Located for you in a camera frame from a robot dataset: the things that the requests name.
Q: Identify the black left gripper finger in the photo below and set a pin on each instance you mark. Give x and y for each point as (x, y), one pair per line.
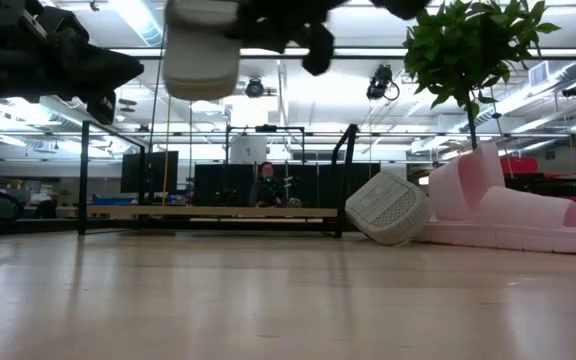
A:
(113, 67)

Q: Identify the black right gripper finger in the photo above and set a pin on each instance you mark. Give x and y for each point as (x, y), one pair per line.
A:
(263, 32)

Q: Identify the black ceiling spotlight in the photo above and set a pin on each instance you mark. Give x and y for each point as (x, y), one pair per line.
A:
(254, 88)
(574, 90)
(380, 82)

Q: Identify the black computer monitor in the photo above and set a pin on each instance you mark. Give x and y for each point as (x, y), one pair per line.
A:
(155, 172)

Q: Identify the green plant in black pot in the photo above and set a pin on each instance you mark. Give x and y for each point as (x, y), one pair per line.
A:
(468, 45)

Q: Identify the person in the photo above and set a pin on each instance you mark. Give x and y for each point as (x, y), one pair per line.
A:
(266, 190)

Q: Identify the red and black cart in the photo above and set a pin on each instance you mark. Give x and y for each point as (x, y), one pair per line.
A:
(518, 166)

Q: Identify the black aluminium table frame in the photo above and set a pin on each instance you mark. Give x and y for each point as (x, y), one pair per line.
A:
(43, 227)

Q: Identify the black frame wooden shoe shelf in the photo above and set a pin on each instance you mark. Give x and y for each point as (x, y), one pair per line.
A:
(208, 212)

